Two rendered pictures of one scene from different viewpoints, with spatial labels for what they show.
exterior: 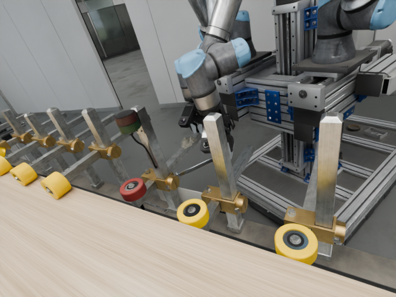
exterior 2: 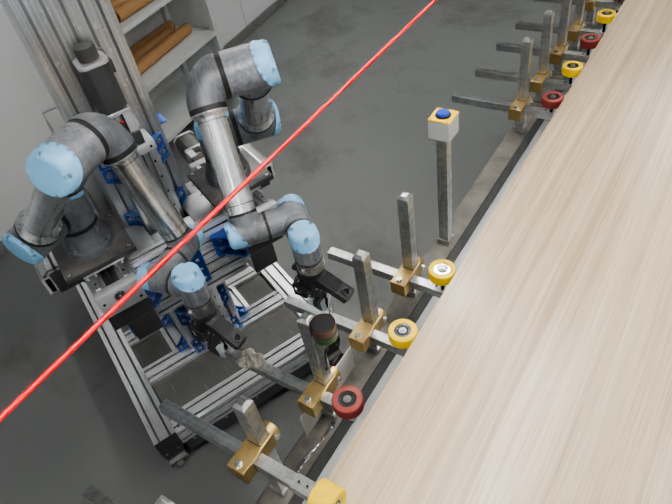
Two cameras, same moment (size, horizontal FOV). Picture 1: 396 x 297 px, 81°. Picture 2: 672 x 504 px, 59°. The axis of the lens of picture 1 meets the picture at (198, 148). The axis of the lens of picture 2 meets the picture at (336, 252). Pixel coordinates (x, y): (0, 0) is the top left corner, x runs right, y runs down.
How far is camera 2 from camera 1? 1.46 m
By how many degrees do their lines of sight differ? 68
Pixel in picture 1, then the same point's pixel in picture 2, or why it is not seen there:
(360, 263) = (424, 273)
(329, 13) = not seen: hidden behind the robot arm
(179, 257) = (450, 335)
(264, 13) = not seen: outside the picture
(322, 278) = (467, 263)
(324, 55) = not seen: hidden behind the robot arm
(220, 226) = (372, 361)
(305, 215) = (402, 273)
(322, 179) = (411, 234)
